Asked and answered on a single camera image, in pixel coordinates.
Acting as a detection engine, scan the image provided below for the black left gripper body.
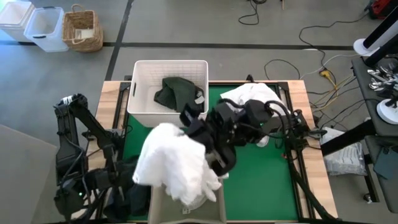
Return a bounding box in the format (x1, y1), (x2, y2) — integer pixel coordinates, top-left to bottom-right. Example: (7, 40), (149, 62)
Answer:
(88, 167), (127, 195)

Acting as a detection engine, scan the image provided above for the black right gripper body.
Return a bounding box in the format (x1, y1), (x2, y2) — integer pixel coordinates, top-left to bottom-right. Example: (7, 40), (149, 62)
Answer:
(180, 104), (237, 175)

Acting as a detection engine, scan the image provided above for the white fluffy garment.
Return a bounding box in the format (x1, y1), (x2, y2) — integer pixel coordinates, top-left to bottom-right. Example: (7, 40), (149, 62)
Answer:
(132, 122), (223, 207)

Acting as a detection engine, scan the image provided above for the white smooth t-shirt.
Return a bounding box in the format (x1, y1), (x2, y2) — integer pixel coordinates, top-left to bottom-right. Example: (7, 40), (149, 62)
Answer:
(220, 82), (292, 147)

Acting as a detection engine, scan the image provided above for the dark green garment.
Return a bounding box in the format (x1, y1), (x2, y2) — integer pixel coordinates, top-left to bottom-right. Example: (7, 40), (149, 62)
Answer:
(154, 77), (206, 113)

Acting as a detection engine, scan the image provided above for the green table mat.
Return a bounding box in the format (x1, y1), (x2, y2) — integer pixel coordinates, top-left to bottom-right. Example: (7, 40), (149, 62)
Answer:
(113, 84), (299, 222)

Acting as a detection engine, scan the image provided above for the beige fabric storage bin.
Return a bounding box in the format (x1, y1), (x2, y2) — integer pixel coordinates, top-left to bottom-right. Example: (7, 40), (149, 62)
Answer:
(147, 183), (228, 224)

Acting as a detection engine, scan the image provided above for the grey board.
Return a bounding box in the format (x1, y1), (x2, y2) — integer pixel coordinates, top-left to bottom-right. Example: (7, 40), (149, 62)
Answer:
(0, 124), (58, 224)

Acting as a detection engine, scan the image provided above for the white perforated plastic laundry basket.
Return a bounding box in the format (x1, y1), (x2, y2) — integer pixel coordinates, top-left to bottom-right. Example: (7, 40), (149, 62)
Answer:
(126, 59), (210, 128)

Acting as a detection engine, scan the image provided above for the clear plastic bag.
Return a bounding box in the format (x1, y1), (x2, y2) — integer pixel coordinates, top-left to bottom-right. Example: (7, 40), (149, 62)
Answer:
(320, 126), (368, 177)

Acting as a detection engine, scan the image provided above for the woven wicker basket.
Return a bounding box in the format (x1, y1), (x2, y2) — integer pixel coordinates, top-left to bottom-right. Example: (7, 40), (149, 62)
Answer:
(61, 3), (104, 53)

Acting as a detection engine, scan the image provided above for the white paper sheet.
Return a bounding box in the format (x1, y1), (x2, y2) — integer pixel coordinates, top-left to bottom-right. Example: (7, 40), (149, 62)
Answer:
(74, 28), (95, 40)

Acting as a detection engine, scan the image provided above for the grey side cart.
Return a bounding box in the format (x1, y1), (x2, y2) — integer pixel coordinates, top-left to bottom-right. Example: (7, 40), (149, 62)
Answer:
(351, 55), (398, 214)

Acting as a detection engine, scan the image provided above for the dark teal pouch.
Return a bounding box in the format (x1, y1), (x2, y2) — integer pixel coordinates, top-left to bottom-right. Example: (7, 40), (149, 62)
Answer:
(373, 145), (398, 180)

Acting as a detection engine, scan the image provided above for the white round stand base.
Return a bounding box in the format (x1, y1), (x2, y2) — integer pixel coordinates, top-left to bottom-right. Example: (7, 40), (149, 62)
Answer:
(376, 98), (398, 125)

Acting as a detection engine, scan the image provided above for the pile of metal tools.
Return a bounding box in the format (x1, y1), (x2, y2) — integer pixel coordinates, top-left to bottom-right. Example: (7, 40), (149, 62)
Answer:
(366, 63), (398, 94)

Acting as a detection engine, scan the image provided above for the white-based stand with black pole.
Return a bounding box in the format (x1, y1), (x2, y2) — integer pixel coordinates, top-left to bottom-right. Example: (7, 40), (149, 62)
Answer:
(353, 7), (398, 57)

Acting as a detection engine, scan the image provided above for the white plastic bin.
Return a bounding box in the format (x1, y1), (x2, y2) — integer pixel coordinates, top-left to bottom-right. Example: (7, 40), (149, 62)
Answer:
(0, 0), (35, 43)

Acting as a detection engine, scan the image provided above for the red tool case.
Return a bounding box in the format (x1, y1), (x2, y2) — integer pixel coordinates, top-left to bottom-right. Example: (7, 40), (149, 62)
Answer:
(368, 0), (398, 20)

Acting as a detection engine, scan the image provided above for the black aluminium frame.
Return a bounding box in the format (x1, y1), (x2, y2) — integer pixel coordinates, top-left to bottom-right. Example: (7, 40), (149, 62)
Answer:
(93, 74), (343, 224)

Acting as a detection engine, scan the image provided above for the looped black floor cable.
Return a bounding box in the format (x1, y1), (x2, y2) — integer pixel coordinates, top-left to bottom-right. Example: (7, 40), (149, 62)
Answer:
(263, 58), (301, 81)

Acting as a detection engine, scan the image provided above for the yellow floor cable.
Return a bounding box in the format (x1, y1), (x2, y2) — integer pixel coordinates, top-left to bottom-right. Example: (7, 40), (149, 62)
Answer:
(310, 74), (355, 113)

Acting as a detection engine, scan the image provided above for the short black floor cable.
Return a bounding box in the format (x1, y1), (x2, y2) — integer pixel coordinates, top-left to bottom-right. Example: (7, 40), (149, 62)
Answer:
(238, 0), (268, 26)

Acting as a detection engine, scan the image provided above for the white floor cable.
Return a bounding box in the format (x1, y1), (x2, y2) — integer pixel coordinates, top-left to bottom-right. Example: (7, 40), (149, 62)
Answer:
(300, 54), (360, 80)

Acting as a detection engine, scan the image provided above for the clear bin with black handles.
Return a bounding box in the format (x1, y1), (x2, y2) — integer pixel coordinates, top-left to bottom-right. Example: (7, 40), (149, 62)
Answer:
(24, 6), (70, 53)

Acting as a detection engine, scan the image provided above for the long black floor cable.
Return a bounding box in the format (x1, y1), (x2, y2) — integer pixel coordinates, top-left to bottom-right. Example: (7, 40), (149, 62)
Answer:
(298, 12), (371, 72)

